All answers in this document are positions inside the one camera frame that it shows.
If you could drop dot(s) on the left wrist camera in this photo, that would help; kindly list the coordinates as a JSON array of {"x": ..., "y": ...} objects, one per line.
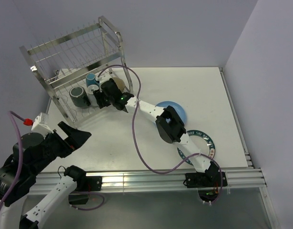
[{"x": 39, "y": 124}]

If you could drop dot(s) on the white mug blue handle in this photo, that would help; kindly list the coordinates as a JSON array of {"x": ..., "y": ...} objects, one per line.
[{"x": 90, "y": 79}]

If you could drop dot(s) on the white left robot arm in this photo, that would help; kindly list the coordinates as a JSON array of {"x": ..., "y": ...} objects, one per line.
[{"x": 16, "y": 179}]

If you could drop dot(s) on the aluminium mounting rail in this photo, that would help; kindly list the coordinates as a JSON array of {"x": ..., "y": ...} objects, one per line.
[{"x": 147, "y": 181}]

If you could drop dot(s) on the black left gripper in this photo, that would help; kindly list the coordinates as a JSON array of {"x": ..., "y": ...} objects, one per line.
[{"x": 75, "y": 138}]

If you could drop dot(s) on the black mug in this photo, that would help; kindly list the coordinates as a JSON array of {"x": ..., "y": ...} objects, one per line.
[{"x": 79, "y": 97}]

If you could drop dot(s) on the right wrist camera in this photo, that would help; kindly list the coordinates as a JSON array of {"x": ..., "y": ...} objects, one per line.
[{"x": 102, "y": 78}]

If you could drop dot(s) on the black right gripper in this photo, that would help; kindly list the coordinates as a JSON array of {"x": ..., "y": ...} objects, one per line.
[{"x": 98, "y": 95}]

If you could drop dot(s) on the stainless steel dish rack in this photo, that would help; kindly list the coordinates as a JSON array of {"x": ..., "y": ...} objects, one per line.
[{"x": 62, "y": 63}]

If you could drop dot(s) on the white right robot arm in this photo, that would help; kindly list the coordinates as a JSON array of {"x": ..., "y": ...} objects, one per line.
[{"x": 171, "y": 129}]

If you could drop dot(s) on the light grey cup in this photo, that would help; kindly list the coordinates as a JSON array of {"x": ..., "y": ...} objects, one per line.
[{"x": 90, "y": 89}]

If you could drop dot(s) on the white plate green rim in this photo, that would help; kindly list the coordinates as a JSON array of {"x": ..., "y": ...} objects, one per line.
[{"x": 203, "y": 141}]

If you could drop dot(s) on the black bowl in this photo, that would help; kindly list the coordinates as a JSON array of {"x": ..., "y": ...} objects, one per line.
[{"x": 120, "y": 83}]

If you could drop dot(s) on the light blue plate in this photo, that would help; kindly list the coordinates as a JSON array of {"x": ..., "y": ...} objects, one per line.
[{"x": 179, "y": 109}]

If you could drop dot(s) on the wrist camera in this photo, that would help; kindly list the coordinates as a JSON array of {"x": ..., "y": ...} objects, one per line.
[
  {"x": 102, "y": 78},
  {"x": 39, "y": 124}
]

